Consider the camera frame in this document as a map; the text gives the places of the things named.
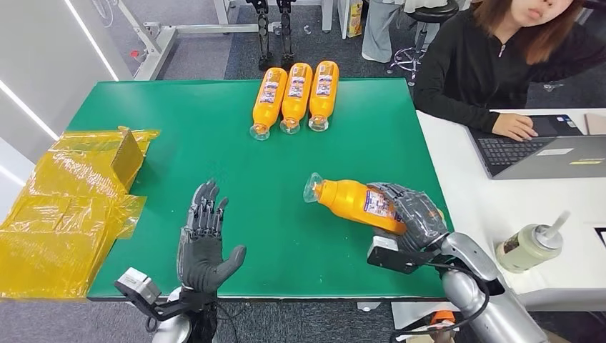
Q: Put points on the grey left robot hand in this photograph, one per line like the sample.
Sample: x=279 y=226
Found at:
x=201 y=260

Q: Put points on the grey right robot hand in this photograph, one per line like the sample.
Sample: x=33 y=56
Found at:
x=419 y=218

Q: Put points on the orange bottle with blue label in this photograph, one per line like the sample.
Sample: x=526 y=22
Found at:
x=345 y=199

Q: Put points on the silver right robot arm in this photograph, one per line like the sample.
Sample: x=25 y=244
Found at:
x=497 y=322

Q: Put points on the orange bottle with clear cap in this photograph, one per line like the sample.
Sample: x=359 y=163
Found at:
x=267 y=102
x=295 y=97
x=323 y=92

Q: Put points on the orange tag with white label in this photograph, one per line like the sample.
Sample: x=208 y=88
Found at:
x=442 y=317

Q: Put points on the pale drink cup with straw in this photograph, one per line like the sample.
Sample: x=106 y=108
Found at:
x=521 y=247

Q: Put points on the green table mat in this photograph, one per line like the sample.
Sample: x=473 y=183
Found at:
x=265 y=170

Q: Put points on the person's hand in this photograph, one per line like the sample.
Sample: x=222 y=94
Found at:
x=513 y=127

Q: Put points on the grey laptop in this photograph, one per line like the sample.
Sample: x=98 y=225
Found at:
x=544 y=160

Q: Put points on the yellow film wrapped cardboard box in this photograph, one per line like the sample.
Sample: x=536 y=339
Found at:
x=61 y=227

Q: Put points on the black flat device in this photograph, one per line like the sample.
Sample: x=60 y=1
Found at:
x=601 y=236

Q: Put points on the chrome chair base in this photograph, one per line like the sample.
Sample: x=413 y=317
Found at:
x=553 y=86

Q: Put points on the person in pale clothing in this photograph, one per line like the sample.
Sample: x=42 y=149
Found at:
x=378 y=28

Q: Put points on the beige notebook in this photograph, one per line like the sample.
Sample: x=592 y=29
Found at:
x=595 y=124

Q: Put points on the black stool with chrome base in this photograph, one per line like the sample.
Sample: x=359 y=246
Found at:
x=433 y=13

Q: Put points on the yellow carton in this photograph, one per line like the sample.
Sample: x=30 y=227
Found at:
x=355 y=19

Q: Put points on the red knob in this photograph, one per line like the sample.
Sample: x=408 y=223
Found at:
x=135 y=55

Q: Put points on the black robot leg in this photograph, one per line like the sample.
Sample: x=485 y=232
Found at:
x=262 y=38
x=286 y=35

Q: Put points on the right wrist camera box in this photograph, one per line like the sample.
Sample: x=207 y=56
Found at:
x=386 y=253

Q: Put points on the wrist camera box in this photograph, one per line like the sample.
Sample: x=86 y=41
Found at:
x=137 y=284
x=386 y=253

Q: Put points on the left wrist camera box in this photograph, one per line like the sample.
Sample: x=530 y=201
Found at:
x=137 y=284

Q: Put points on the white metal frame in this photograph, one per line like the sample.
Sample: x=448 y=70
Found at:
x=156 y=45

